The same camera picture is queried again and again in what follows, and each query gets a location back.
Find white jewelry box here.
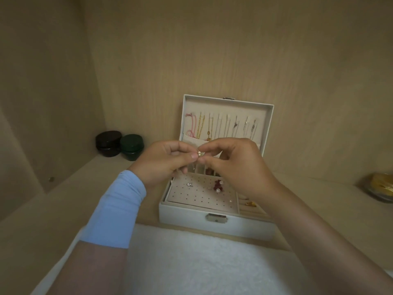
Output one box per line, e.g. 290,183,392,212
158,94,276,242

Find light blue wristband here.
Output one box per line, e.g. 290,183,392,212
79,170,147,250

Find row of silver necklaces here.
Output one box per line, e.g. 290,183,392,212
214,113,258,141

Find person's left forearm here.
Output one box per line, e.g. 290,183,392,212
46,169,148,295

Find dark green round jar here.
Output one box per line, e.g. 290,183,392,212
120,134,145,161

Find pink cord bracelet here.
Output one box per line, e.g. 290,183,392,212
185,112,197,138

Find person's left hand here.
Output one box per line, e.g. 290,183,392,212
128,141,200,194

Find black round jar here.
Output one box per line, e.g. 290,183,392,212
95,131,123,158

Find gold chain necklace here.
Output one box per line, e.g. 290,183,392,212
196,112,206,140

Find white fluffy towel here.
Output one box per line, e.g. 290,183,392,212
31,224,393,295

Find person's right hand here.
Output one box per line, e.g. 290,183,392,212
197,138,279,207

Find gold round container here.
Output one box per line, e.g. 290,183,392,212
358,172,393,204

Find person's right forearm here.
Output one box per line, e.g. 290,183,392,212
260,179,393,295

